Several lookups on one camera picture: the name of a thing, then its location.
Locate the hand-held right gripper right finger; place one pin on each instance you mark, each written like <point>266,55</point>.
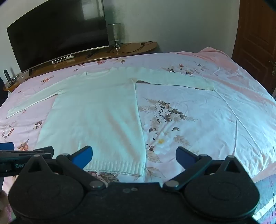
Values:
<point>185,156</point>

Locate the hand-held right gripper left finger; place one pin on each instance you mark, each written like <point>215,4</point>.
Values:
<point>83,156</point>

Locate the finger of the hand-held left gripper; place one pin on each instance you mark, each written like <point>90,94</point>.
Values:
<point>46,150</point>
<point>6,146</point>

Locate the white knit sweater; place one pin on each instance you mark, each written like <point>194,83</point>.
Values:
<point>94,120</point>

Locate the pink floral bed sheet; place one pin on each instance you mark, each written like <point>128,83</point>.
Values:
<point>204,120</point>

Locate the phone charging dock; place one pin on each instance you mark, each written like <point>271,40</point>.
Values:
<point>16,78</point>

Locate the blue striped quilt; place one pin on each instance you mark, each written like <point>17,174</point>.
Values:
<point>266,191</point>

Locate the silver set-top box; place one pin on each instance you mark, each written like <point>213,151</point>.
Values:
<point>62,59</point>

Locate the black remote control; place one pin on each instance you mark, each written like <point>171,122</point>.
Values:
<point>90,54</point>

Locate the wooden television stand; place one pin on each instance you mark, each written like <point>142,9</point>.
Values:
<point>129,48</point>

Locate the black curved television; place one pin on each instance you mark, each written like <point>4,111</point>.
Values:
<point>56,32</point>

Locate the glass table lamp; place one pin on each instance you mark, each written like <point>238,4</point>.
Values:
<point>114,32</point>

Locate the brown wooden door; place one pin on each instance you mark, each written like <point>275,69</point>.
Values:
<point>252,38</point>

